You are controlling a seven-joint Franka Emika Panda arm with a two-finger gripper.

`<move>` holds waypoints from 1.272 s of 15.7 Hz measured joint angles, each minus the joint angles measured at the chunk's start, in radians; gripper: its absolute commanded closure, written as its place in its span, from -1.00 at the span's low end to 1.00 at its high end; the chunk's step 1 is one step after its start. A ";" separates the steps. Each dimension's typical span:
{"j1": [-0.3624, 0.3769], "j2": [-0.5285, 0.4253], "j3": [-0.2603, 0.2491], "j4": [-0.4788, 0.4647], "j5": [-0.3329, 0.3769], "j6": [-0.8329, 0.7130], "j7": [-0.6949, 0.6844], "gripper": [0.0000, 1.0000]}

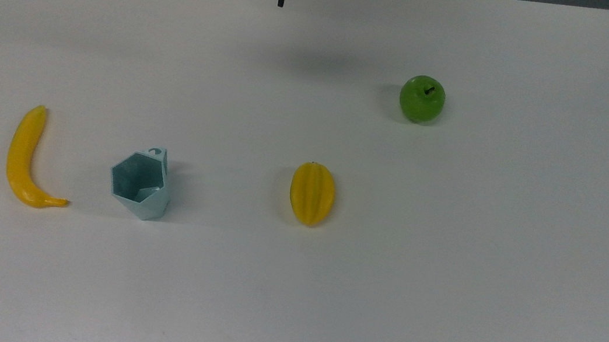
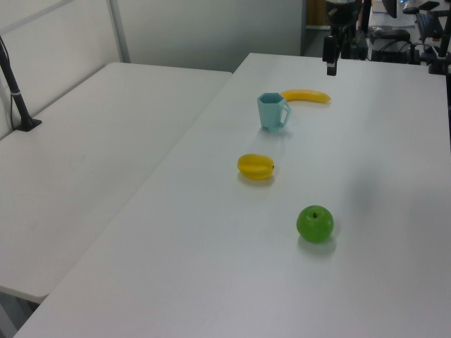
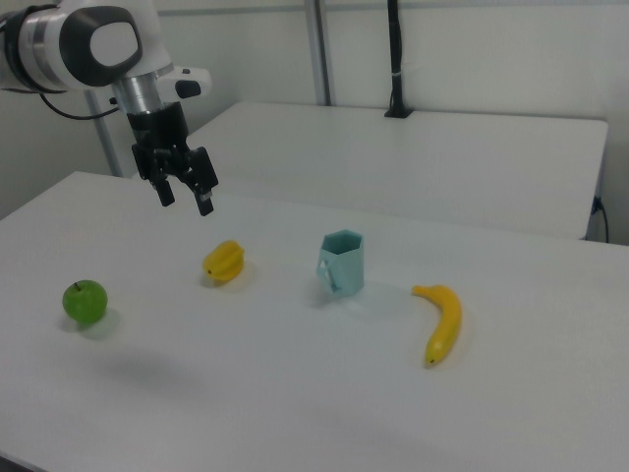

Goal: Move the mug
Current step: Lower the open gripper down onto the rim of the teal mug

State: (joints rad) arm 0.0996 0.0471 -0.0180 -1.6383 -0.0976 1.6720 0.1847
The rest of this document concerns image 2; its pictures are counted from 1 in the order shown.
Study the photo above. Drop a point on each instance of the black office chair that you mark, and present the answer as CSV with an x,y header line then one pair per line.
x,y
424,21

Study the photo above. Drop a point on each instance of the yellow banana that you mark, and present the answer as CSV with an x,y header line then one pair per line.
x,y
306,95

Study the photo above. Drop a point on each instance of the light blue hexagonal mug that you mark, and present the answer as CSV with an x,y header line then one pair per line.
x,y
270,112

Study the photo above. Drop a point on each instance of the black clamp stand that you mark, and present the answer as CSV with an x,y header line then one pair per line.
x,y
439,53

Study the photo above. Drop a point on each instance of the aluminium partition post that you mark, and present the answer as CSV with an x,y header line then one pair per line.
x,y
119,31

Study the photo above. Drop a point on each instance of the green apple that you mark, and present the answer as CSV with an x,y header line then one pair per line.
x,y
314,224

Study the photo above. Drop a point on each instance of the black pole with base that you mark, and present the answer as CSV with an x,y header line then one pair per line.
x,y
14,91

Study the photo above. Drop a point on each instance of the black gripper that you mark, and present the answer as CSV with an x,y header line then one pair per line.
x,y
341,14

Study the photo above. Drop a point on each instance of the yellow starfruit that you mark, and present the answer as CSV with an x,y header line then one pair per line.
x,y
255,167

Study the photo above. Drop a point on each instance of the wooden cabinet panel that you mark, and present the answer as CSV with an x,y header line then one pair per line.
x,y
315,12

